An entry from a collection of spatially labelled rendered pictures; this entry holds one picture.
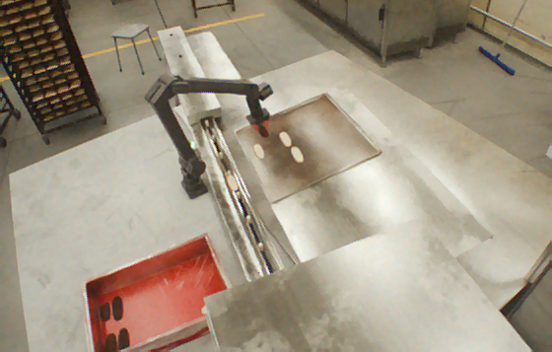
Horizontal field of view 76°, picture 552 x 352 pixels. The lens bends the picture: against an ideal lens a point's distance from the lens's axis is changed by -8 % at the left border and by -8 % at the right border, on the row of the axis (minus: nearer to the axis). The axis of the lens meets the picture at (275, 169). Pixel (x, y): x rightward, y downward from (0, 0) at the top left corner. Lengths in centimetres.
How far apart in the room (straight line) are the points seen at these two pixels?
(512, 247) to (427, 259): 79
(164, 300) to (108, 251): 34
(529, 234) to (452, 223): 40
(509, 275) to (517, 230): 23
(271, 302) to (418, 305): 29
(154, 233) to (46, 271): 44
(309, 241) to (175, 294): 50
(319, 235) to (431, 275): 61
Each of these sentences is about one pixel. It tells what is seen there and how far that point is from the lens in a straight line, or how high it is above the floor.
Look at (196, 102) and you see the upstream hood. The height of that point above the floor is 92.
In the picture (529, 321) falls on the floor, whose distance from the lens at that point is 250.
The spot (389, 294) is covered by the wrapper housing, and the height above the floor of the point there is 130.
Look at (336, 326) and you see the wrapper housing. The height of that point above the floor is 130.
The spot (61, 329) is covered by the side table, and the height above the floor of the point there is 82.
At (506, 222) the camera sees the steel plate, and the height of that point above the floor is 82.
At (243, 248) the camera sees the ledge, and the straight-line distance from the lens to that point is 141.
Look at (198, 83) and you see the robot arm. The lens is 146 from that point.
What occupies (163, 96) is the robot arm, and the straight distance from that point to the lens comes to 138.
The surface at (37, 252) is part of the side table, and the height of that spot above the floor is 82.
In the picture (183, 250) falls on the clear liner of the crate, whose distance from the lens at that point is 141.
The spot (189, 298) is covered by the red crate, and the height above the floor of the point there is 82.
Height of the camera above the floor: 200
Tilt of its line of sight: 43 degrees down
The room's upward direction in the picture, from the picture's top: 5 degrees counter-clockwise
